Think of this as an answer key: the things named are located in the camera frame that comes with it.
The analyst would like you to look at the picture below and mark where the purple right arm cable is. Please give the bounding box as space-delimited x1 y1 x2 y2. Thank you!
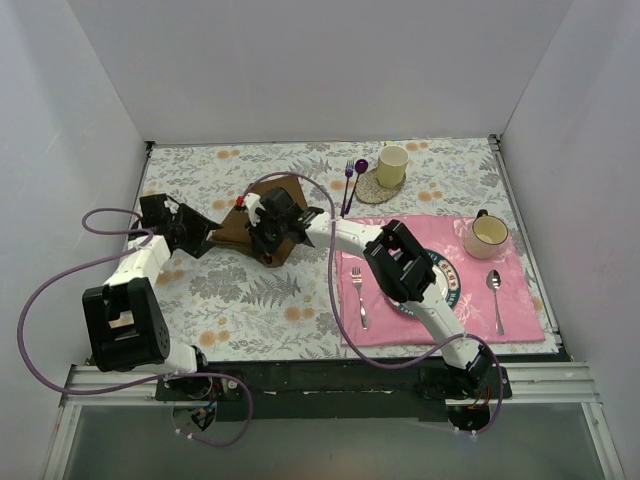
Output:
242 171 504 435

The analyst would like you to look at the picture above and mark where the floral tablecloth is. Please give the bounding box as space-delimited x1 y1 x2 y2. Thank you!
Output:
142 138 561 361

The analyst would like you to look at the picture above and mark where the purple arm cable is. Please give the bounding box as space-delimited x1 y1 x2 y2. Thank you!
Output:
242 171 504 435
16 207 254 447

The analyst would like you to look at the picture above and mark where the pale yellow cup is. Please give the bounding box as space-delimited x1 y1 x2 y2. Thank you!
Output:
377 145 409 189

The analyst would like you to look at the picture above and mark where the cream mug dark rim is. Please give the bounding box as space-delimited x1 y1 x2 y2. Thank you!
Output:
464 209 509 260

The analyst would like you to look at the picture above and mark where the silver metal fork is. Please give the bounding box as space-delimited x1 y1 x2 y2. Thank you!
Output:
351 266 369 330

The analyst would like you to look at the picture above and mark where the purple plastic spoon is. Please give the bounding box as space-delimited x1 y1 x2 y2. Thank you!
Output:
343 158 369 216

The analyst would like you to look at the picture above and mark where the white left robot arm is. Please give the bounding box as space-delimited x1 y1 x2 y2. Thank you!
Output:
82 194 222 400

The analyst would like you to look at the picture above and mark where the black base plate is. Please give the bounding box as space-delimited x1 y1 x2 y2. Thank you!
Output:
155 358 512 423

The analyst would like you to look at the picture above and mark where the pink floral placemat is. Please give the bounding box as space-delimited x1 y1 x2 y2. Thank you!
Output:
336 215 544 347

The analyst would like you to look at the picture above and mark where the purple plastic fork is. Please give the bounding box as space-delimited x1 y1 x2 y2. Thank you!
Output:
340 160 355 217

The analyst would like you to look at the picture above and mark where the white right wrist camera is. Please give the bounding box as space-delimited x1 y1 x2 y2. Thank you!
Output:
236 193 264 226

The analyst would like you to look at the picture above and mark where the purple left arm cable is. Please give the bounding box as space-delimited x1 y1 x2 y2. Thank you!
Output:
16 207 254 447

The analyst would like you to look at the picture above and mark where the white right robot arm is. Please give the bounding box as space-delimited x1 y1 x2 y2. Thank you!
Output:
236 188 506 400

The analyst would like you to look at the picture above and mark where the white plate green rim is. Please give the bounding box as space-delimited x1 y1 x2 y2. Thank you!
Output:
385 249 461 320

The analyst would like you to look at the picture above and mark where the silver metal spoon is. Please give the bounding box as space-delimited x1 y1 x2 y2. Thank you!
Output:
486 270 505 336

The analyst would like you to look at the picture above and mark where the brown cloth napkin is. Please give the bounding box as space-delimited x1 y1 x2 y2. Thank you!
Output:
209 175 307 268

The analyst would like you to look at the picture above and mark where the speckled round coaster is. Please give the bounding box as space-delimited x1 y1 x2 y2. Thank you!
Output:
355 168 406 205

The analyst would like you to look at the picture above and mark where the aluminium front rail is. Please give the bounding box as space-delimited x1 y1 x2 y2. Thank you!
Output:
66 362 601 405

